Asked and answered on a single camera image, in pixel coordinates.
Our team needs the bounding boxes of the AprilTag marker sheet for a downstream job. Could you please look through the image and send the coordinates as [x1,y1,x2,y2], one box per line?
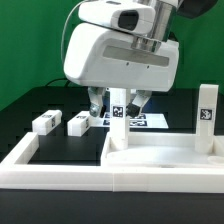
[89,112,170,130]

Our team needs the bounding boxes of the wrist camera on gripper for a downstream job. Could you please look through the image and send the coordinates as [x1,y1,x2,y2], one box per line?
[78,0,156,35]

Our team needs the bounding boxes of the white cable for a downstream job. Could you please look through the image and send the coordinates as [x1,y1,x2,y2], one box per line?
[60,0,88,78]

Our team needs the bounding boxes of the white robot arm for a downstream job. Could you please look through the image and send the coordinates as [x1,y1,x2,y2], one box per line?
[64,0,218,117]

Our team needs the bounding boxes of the black cables on table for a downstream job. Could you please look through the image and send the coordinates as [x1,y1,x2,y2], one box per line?
[45,77,81,88]

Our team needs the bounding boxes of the white desk tabletop panel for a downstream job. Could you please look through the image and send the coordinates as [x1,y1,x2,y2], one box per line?
[101,132,224,168]

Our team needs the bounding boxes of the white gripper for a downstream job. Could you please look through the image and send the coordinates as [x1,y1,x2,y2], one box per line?
[64,23,179,118]

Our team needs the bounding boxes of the white U-shaped obstacle fence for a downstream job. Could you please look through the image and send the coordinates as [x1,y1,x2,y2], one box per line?
[0,132,224,193]

